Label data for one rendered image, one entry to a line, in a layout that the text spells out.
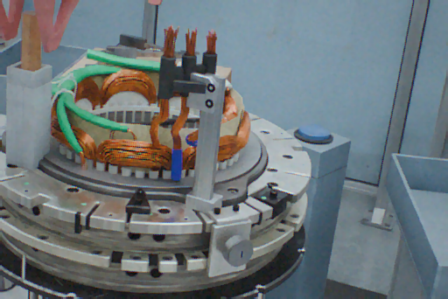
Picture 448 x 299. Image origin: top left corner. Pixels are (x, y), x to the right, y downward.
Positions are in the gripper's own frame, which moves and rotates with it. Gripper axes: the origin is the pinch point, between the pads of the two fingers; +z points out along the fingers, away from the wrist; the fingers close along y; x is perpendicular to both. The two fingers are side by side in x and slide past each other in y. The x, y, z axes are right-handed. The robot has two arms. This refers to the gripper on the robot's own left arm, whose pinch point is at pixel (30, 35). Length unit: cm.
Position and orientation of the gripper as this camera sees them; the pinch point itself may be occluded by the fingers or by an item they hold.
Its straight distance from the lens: 73.7
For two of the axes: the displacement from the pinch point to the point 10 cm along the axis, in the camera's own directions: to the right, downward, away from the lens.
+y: 8.9, 2.8, -3.5
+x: 4.4, -3.5, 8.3
